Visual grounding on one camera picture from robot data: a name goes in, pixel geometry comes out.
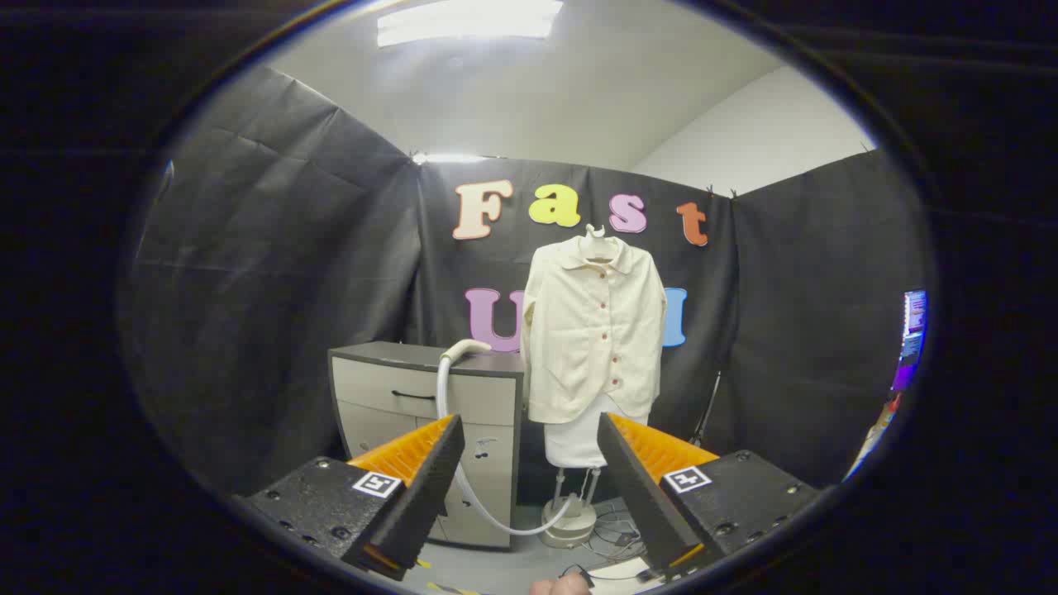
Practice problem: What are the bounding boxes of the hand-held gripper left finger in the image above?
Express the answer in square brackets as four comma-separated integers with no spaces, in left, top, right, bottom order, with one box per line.
[236,413,466,582]

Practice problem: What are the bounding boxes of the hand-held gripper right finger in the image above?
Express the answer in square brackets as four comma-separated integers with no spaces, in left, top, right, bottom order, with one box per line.
[597,412,821,579]

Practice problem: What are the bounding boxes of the white garment steamer head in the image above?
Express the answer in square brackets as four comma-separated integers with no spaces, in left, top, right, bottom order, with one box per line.
[436,339,575,536]

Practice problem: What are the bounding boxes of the cream button-up shirt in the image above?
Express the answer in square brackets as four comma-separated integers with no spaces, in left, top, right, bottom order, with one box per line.
[521,236,668,425]

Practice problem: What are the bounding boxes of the white steamer base with poles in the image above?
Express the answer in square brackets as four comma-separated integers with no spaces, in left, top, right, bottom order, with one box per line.
[541,467,603,549]

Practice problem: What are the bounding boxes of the white clothes hanger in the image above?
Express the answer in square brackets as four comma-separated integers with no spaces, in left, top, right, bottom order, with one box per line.
[579,223,621,264]

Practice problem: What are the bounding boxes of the white dress form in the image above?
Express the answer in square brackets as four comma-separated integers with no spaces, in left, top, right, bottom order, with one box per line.
[543,393,641,469]

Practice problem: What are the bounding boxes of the white flat board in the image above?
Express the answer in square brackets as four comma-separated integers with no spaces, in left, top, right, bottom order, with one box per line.
[591,558,662,592]

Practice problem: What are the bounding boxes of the thin metal tripod stand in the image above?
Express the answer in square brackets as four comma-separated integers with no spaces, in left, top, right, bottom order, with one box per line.
[690,370,722,447]

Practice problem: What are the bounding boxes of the grey drawer cabinet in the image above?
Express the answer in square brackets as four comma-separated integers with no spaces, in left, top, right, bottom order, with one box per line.
[328,341,526,550]

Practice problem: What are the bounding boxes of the lit monitor screen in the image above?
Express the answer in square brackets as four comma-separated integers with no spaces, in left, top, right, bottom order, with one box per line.
[891,289,928,393]

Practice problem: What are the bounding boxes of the floor cables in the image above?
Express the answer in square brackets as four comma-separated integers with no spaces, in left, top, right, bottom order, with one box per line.
[583,508,646,563]

